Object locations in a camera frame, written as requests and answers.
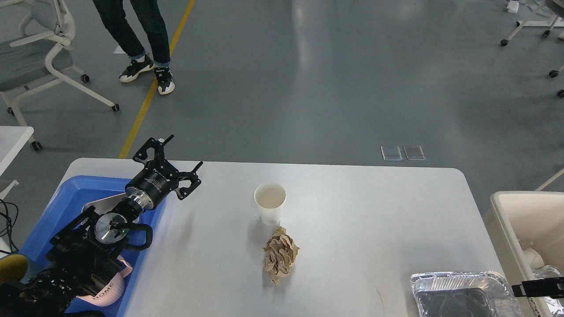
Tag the person in black shirt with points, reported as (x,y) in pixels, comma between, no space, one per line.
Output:
(113,17)

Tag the crumpled foil in bin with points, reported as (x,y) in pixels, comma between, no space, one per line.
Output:
(554,300)

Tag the beige plastic bin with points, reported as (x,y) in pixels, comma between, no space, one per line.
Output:
(521,219)

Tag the pink mug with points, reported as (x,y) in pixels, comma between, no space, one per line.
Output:
(113,290)

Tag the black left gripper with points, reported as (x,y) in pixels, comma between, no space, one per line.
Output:
(152,185)

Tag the blue plastic tray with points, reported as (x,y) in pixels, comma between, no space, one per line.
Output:
(64,206)

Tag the teal and yellow mug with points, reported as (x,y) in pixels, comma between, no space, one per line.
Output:
(14,268)

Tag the grey office chair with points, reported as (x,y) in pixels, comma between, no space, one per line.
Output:
(40,58)

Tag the aluminium foil tray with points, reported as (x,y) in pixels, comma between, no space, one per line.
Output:
(464,294)

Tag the white object in bin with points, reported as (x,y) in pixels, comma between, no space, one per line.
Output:
(533,258)

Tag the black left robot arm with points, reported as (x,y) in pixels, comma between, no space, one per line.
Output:
(86,254)

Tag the white side table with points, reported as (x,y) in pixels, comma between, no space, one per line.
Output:
(12,140)

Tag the brown paper ball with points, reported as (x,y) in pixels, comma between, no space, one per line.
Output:
(280,254)

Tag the white paper cup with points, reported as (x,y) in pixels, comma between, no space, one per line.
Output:
(270,199)

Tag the clear plastic floor plate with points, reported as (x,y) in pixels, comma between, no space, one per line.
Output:
(414,153)
(391,153)

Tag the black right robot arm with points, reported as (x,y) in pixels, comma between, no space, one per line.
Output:
(539,288)

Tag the white chair legs with castors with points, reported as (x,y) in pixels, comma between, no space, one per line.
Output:
(555,9)

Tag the square stainless steel tray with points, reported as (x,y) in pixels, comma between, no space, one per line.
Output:
(103,204)

